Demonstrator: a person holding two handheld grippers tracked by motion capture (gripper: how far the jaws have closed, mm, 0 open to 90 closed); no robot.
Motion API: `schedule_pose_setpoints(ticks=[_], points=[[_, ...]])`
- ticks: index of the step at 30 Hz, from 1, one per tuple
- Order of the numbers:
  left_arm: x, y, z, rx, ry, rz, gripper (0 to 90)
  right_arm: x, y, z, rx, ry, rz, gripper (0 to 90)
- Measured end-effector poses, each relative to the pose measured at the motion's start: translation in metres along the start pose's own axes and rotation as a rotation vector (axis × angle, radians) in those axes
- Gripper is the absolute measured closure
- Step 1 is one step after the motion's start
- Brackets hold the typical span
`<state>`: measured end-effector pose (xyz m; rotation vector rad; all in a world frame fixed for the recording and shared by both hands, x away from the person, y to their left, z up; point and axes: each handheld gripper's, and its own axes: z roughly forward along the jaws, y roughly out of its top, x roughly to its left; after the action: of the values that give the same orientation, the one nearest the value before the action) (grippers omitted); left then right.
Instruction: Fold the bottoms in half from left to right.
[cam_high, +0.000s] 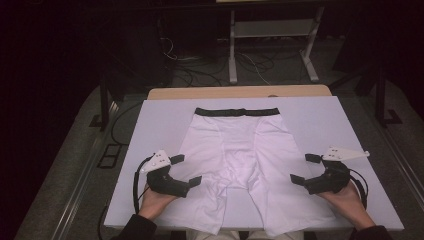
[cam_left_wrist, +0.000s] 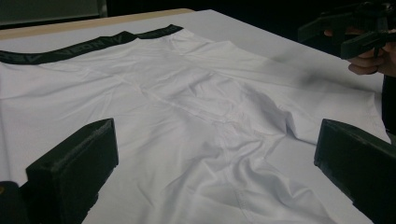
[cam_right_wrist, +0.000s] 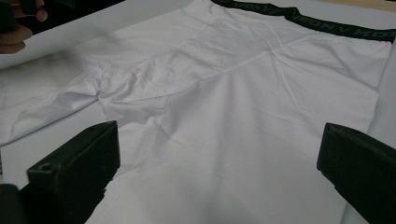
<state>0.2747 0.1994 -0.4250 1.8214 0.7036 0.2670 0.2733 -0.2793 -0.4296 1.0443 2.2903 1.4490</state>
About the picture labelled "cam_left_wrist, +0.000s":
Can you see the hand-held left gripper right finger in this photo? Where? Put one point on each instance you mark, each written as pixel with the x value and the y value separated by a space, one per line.
pixel 361 165

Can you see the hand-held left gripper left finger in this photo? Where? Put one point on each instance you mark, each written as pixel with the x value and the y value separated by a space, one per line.
pixel 71 168

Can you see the white shorts with black waistband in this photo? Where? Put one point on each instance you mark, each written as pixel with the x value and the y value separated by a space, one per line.
pixel 186 109

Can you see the grey background panel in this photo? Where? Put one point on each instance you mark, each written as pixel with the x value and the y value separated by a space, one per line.
pixel 46 11

